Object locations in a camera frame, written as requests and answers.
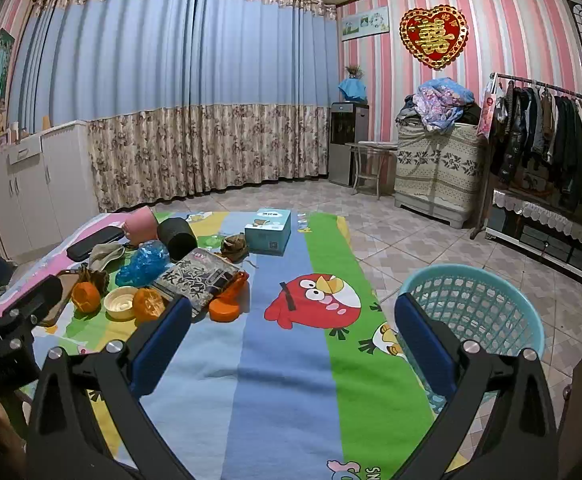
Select brown tissue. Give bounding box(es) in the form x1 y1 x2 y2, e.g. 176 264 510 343
78 263 109 296

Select blue covered water bottle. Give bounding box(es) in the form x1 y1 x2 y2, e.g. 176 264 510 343
338 65 368 104

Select light blue tissue box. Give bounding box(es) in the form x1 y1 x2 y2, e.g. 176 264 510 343
244 208 291 256

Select small metal table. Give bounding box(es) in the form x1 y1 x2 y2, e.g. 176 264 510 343
346 141 398 200

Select orange snack wrapper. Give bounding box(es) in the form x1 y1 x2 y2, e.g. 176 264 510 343
207 271 249 323

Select white cabinet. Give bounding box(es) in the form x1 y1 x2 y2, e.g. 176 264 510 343
0 120 99 260

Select wall calendar picture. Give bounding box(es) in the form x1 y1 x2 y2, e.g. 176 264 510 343
341 6 390 41

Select patterned snack bag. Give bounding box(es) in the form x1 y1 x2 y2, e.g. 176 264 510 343
152 248 241 318

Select blanket covered chest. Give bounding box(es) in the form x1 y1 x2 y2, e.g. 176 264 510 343
394 122 486 229

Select pile of clothes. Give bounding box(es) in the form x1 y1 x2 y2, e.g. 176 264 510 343
395 77 481 133

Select clothes rack with garments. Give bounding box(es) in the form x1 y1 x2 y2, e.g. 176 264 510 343
477 73 582 244

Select blue plastic bag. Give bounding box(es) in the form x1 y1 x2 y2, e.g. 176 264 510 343
114 240 171 287

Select low tv stand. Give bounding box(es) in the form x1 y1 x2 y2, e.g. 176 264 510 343
484 188 582 281

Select blue floral curtain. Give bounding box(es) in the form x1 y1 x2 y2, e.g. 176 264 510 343
8 0 339 211

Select water dispenser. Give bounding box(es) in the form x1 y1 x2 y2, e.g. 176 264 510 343
328 102 369 186

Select cream plastic lid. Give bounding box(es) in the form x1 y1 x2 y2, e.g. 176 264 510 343
102 286 138 322

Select black ribbed cup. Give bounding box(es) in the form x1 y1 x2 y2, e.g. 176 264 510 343
157 218 198 262

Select brown crumpled paper ball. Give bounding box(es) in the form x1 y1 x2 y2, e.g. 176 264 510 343
221 233 249 263

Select cartoon bird play mat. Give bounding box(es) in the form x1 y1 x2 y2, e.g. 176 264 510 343
0 207 468 480

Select pink pig mug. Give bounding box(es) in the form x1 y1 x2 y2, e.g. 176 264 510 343
122 206 157 246

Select teal plastic laundry basket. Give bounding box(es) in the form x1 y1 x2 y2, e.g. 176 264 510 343
394 263 545 414

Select black glasses case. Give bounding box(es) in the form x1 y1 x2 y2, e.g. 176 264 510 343
67 226 124 262

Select red heart wall decoration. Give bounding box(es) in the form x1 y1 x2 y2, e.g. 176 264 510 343
399 4 469 70

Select orange peel half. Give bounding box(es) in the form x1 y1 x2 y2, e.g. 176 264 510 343
71 282 101 314
132 288 165 324

